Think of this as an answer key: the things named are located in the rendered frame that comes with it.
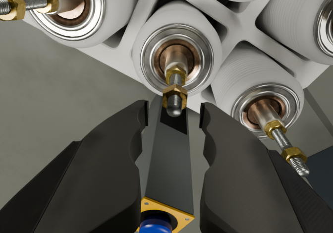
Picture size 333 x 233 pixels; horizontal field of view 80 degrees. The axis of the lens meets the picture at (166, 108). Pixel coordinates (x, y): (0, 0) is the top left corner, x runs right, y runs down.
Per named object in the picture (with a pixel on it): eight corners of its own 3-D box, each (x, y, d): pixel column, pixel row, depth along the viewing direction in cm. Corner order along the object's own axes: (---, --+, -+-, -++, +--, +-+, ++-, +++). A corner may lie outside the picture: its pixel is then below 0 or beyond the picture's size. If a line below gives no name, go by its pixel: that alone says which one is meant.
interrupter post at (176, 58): (162, 53, 21) (159, 64, 18) (184, 46, 20) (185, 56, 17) (169, 74, 22) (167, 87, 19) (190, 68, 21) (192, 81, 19)
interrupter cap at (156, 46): (129, 36, 20) (127, 38, 19) (203, 10, 18) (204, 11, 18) (155, 100, 24) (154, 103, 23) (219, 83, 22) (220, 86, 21)
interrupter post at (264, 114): (247, 111, 24) (256, 128, 21) (264, 98, 23) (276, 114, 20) (260, 122, 24) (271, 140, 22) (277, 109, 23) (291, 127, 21)
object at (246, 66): (194, 64, 39) (204, 115, 24) (232, 24, 35) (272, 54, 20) (228, 92, 42) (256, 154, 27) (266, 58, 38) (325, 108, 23)
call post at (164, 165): (187, 96, 51) (195, 215, 25) (173, 115, 54) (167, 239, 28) (163, 83, 50) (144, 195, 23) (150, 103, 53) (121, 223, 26)
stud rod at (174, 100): (171, 63, 19) (166, 104, 12) (182, 64, 19) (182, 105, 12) (170, 73, 19) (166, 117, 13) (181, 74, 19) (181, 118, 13)
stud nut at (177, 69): (166, 64, 17) (166, 67, 17) (186, 65, 17) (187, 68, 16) (166, 85, 18) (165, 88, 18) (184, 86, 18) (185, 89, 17)
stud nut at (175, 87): (163, 82, 14) (162, 87, 13) (188, 84, 14) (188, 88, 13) (162, 106, 15) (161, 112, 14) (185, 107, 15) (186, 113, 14)
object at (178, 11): (143, 10, 35) (114, 30, 19) (197, -11, 33) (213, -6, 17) (161, 61, 39) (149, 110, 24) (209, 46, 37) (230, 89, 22)
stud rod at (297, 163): (261, 119, 22) (294, 174, 16) (268, 113, 22) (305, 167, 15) (266, 124, 22) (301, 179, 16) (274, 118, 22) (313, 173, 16)
